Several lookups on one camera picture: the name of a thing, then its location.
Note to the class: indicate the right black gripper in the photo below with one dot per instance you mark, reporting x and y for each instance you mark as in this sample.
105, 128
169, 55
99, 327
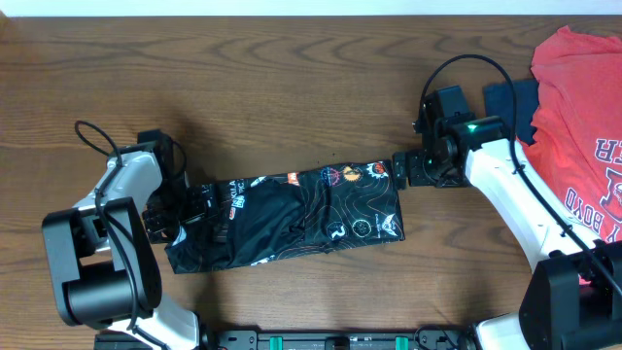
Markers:
417, 175

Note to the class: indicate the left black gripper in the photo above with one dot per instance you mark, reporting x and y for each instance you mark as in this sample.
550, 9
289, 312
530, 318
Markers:
195, 205

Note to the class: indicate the black orange-patterned jersey shirt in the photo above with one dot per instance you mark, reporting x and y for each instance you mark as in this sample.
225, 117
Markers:
246, 222

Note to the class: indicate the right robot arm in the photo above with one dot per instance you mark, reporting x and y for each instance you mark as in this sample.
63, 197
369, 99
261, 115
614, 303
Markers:
573, 300

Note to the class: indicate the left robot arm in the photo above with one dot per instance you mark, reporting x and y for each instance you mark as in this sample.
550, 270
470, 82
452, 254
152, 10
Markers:
103, 269

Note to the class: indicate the navy blue garment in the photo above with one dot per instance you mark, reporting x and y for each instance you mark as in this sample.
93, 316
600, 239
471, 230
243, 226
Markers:
498, 102

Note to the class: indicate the red printed t-shirt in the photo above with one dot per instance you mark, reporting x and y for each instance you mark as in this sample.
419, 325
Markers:
577, 143

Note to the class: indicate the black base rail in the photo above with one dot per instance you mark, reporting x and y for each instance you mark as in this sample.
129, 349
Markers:
426, 338

